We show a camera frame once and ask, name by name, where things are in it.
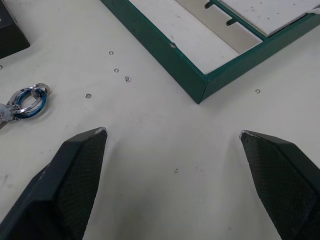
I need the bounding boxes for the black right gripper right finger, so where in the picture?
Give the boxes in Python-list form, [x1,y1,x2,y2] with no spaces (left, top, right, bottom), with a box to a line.
[239,129,320,240]

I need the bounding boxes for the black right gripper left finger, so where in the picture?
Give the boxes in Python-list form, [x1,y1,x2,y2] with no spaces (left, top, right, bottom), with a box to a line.
[0,126,109,240]

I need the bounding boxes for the green jewelry box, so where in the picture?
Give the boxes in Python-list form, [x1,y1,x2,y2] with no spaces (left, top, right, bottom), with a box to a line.
[100,0,320,105]

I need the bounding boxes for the black display case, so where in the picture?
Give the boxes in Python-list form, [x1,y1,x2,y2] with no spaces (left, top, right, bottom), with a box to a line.
[0,0,31,60]

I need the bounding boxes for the blue and silver ring pendant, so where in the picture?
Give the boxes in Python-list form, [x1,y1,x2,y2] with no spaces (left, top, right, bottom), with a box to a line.
[6,83,51,120]

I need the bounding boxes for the silver chain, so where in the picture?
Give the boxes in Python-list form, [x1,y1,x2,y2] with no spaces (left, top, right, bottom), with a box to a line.
[0,103,23,131]

